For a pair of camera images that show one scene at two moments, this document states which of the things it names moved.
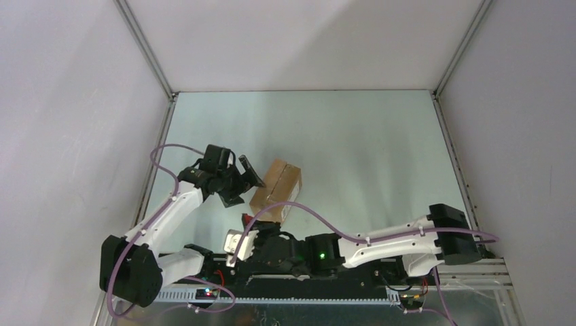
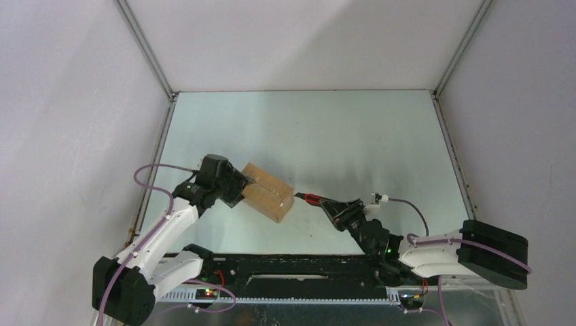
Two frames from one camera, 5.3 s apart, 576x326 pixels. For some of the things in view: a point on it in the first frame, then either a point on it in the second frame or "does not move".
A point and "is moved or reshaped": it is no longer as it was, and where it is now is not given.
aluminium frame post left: (143, 43) does not move
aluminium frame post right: (483, 7) does not move
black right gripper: (264, 228) → (354, 208)
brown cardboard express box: (281, 184) is moved or reshaped
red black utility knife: (246, 219) → (311, 198)
